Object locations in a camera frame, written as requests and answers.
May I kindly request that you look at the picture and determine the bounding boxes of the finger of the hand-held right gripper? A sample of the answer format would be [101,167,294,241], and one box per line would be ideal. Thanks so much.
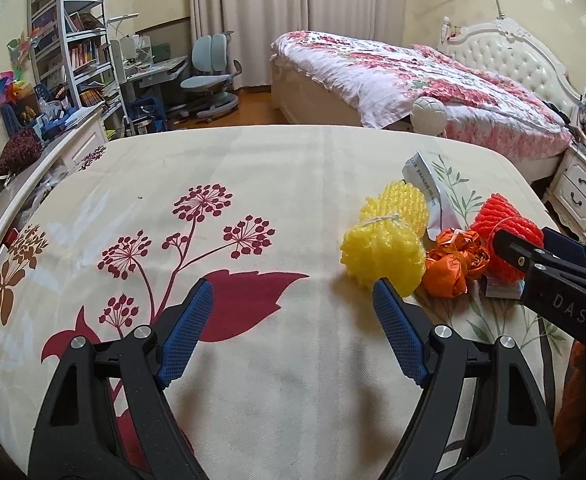
[490,228,548,282]
[542,226,586,282]

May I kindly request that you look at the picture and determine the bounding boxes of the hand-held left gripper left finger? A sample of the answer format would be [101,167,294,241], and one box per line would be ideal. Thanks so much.
[28,276,216,480]

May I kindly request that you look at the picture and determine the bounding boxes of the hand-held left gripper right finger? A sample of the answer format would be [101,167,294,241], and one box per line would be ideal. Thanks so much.
[372,277,560,480]

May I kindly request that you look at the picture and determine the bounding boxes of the white tissue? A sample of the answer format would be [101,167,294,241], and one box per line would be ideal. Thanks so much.
[480,280,526,300]

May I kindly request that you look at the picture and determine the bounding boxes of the red foam fruit net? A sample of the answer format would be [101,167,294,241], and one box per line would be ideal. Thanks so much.
[468,192,545,285]

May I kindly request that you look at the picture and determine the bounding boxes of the orange wrapper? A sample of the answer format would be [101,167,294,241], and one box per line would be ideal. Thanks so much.
[435,227,491,281]
[420,252,469,301]

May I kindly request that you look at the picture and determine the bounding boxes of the yellow foam fruit net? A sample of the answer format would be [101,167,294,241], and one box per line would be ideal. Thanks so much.
[339,180,431,297]

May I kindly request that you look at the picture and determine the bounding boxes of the white printed pouch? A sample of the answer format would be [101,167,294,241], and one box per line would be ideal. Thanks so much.
[403,150,466,238]

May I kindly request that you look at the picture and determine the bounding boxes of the white carved nightstand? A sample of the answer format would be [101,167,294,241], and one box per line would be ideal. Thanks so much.
[546,142,586,233]

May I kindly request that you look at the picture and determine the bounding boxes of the cream floral bedspread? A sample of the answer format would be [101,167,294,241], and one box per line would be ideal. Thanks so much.
[0,124,574,480]

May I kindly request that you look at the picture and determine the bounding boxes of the white tufted bed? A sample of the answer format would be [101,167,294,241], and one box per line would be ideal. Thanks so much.
[270,17,586,183]

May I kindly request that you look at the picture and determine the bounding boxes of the white dresser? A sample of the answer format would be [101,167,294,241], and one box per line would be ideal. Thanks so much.
[38,110,108,181]

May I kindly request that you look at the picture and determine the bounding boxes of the blue plastic stool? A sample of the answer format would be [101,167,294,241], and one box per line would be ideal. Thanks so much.
[128,97,169,133]

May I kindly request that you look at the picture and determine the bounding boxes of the pink floral quilt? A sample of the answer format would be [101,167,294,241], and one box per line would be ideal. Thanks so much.
[272,30,574,161]

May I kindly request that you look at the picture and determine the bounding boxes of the maroon knitted bag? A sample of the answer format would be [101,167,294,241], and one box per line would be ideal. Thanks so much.
[0,127,44,181]

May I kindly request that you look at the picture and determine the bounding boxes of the grey study desk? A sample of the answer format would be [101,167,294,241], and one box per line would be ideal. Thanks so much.
[118,55,190,93]

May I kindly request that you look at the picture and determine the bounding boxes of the blue plastic basket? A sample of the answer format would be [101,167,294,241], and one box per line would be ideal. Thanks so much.
[0,85,54,136]

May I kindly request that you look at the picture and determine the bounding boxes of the blue-grey desk chair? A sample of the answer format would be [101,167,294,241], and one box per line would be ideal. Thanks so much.
[165,32,244,123]

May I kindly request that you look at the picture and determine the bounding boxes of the clear desk organizer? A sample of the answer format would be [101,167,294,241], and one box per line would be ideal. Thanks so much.
[110,35,154,68]

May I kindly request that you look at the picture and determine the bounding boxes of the rows of books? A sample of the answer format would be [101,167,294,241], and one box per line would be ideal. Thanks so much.
[32,0,118,108]

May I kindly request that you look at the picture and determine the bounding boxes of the beige window curtain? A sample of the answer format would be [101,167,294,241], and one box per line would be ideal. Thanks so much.
[188,0,309,93]
[305,0,409,43]

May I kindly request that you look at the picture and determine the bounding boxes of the colourful paper pinwheel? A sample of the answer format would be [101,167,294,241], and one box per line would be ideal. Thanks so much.
[0,72,28,103]
[7,30,41,53]

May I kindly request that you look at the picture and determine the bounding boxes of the white bookshelf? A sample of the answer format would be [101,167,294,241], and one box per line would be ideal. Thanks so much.
[27,0,128,136]

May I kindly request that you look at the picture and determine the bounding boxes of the white desk lamp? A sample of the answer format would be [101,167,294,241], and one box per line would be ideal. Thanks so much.
[107,12,138,61]

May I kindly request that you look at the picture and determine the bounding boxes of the glossy white bed frame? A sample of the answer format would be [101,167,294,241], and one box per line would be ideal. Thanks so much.
[0,125,106,266]

